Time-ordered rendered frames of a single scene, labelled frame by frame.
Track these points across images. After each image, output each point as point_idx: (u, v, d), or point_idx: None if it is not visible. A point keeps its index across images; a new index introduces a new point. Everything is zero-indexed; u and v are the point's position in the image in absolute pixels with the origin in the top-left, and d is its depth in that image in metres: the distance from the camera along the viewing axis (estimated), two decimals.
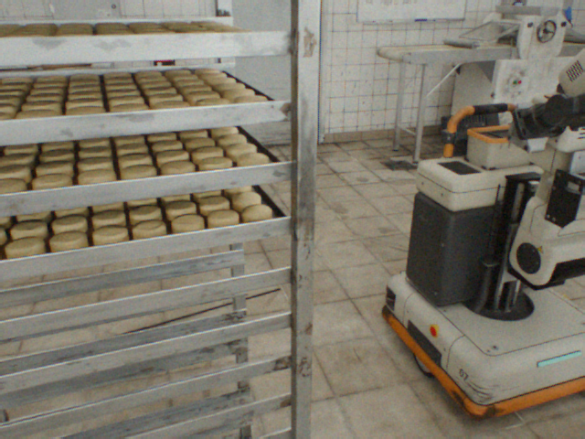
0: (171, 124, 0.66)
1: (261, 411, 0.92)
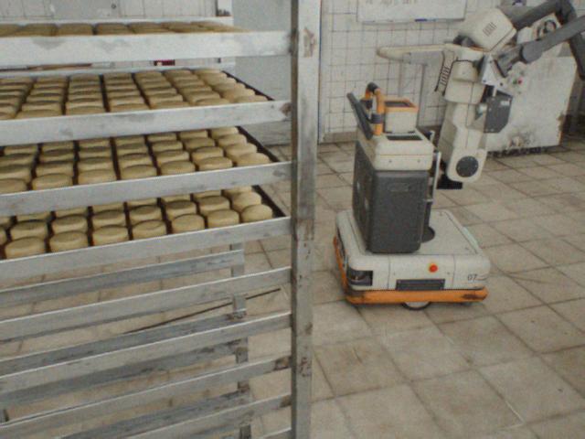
0: (171, 124, 0.66)
1: (261, 411, 0.92)
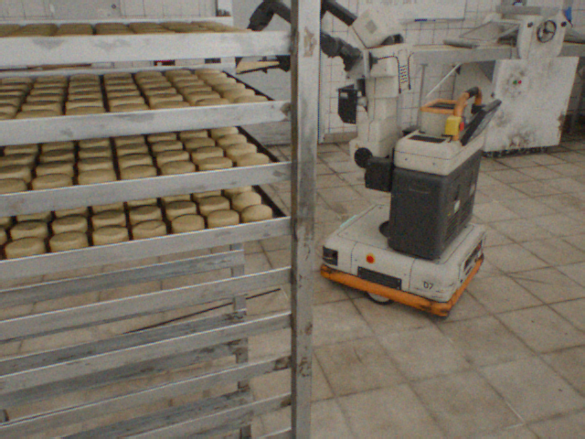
0: (171, 124, 0.66)
1: (261, 411, 0.92)
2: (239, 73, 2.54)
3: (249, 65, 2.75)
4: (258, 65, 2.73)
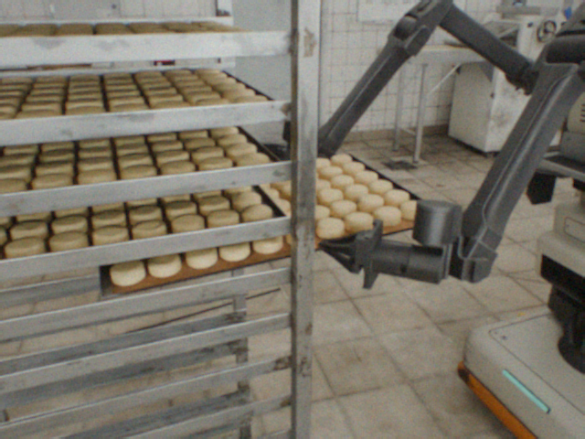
0: (171, 124, 0.66)
1: (261, 411, 0.92)
2: None
3: (345, 184, 1.04)
4: (364, 176, 1.07)
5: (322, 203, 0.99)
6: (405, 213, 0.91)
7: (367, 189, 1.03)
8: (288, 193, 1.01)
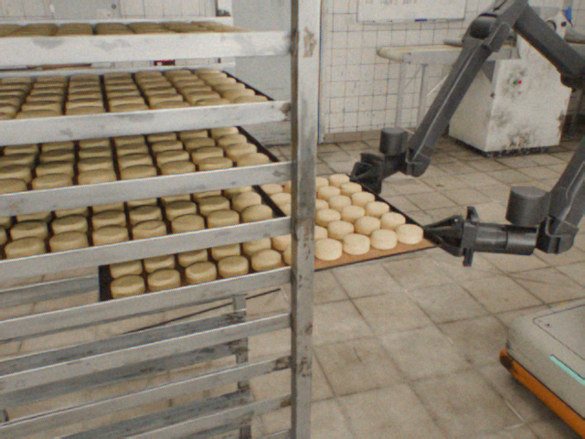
0: (171, 124, 0.66)
1: (261, 411, 0.92)
2: (439, 244, 0.93)
3: (342, 204, 1.06)
4: (361, 198, 1.09)
5: (319, 223, 1.00)
6: (401, 237, 0.93)
7: (365, 210, 1.05)
8: (286, 211, 1.03)
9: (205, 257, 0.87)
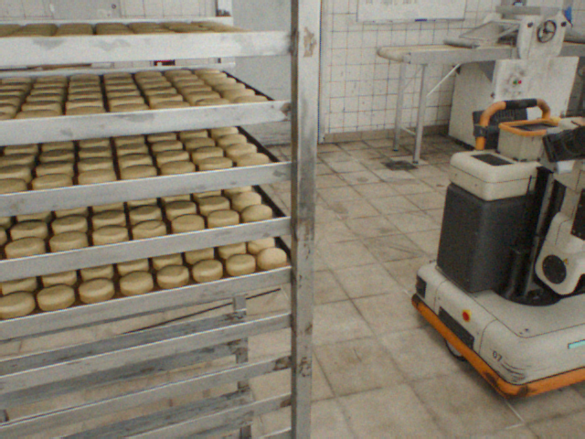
0: (171, 124, 0.66)
1: (261, 411, 0.92)
2: None
3: None
4: None
5: None
6: (260, 262, 0.85)
7: None
8: None
9: (31, 285, 0.79)
